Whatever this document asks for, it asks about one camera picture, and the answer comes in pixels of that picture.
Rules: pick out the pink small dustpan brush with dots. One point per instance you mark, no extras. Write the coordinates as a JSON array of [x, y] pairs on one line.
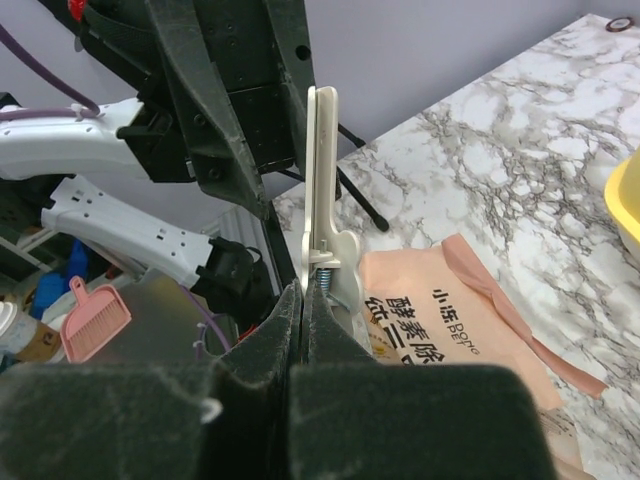
[[98, 317]]

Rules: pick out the pink cat litter bag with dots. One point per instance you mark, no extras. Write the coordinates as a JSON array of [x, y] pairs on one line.
[[440, 306]]

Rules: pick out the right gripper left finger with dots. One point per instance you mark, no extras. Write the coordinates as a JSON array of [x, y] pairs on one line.
[[212, 419]]

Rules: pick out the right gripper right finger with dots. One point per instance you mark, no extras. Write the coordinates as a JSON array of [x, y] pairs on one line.
[[351, 417]]

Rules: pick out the yellow plastic litter box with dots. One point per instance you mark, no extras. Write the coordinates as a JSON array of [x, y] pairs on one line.
[[622, 200]]

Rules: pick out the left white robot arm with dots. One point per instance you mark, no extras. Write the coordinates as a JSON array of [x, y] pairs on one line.
[[53, 160]]

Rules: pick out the black tripod stand legs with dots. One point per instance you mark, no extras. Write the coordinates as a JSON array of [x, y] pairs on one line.
[[272, 227]]

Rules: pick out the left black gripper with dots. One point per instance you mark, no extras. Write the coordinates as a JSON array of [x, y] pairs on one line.
[[238, 73]]

